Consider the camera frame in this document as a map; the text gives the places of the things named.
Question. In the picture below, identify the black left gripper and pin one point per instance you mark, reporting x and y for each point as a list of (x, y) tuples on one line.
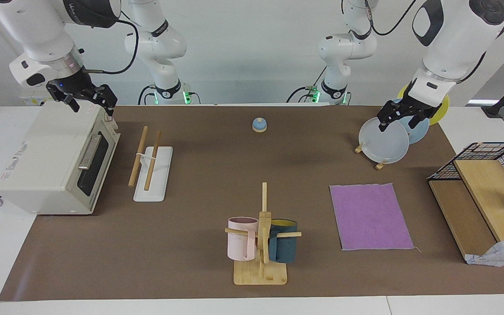
[(409, 109)]

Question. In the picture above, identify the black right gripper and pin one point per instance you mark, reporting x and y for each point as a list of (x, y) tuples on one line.
[(77, 87)]

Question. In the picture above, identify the purple and grey towel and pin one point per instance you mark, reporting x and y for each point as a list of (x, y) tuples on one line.
[(370, 216)]

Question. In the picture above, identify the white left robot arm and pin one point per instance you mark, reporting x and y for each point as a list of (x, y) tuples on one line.
[(457, 35)]

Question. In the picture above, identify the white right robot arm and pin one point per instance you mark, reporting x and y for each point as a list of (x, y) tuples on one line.
[(42, 30)]

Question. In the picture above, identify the wooden plate rack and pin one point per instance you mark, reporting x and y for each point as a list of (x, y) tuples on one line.
[(380, 166)]

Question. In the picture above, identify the white towel rack wooden bars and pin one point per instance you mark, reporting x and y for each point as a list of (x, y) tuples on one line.
[(153, 175)]

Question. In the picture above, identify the light blue plate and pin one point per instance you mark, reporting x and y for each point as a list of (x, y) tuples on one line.
[(418, 133)]

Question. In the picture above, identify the grey plate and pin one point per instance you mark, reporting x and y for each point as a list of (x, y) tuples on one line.
[(385, 142)]

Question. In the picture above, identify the yellow plate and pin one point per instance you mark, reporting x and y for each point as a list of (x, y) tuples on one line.
[(441, 109)]

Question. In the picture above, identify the white power strip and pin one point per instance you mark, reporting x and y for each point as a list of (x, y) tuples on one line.
[(31, 101)]

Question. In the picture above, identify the cream toaster oven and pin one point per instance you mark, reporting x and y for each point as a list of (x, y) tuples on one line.
[(46, 153)]

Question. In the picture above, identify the wooden shelf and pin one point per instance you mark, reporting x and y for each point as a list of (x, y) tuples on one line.
[(475, 205)]

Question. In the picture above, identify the blue service bell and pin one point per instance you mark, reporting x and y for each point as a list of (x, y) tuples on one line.
[(259, 126)]

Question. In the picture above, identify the dark teal mug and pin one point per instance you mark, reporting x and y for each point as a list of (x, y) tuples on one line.
[(285, 249)]

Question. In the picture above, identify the brown table mat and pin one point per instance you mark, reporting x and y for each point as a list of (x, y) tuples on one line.
[(190, 253)]

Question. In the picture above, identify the pink mug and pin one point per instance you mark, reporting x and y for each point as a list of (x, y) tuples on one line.
[(236, 243)]

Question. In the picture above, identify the wooden mug tree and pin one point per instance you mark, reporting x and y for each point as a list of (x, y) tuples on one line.
[(263, 273)]

